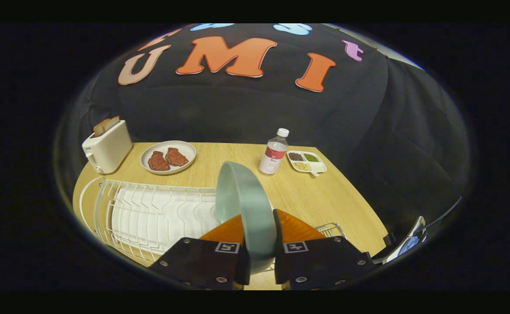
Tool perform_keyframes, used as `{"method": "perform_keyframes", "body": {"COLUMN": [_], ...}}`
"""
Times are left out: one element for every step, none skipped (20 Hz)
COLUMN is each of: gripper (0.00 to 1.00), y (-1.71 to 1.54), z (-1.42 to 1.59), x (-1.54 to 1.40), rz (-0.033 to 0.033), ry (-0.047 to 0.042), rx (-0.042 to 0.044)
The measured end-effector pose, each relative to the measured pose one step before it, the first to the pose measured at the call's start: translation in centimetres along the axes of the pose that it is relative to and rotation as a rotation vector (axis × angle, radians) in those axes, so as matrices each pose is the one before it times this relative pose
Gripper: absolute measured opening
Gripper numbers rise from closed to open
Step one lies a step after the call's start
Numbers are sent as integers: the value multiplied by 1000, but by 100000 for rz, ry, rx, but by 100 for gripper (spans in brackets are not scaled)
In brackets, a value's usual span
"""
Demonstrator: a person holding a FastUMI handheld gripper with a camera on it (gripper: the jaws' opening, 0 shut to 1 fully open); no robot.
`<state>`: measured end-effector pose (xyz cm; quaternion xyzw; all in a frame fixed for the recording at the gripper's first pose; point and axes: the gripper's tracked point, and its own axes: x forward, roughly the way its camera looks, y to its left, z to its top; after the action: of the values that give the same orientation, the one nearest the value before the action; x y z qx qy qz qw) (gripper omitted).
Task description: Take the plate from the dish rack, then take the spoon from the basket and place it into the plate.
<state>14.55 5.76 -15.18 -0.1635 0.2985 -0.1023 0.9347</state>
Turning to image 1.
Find white wire dish rack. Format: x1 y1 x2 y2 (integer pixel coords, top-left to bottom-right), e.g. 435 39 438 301
79 177 238 264

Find white toaster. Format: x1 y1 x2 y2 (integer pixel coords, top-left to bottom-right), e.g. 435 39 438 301
82 120 133 175

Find clear bottle with red label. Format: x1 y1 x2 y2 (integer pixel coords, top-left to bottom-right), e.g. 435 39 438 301
259 128 290 176

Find white plate with meat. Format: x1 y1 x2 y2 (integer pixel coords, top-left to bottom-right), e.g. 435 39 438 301
140 140 197 175

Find light green plate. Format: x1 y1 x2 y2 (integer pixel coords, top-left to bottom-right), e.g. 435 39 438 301
215 161 278 274

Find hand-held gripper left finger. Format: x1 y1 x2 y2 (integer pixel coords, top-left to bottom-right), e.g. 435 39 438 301
149 214 251 290

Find white divided dish with beans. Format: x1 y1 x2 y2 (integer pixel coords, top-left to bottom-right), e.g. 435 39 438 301
287 150 328 177

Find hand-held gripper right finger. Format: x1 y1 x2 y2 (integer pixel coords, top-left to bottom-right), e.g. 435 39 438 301
273 209 375 290

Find white and blue device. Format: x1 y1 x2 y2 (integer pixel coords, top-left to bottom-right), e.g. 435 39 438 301
383 216 428 264

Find red meat piece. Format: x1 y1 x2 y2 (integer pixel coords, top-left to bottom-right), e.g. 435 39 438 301
165 147 189 167
148 151 171 171

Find brown toast slices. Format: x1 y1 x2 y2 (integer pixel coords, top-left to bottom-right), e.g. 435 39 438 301
93 116 120 137

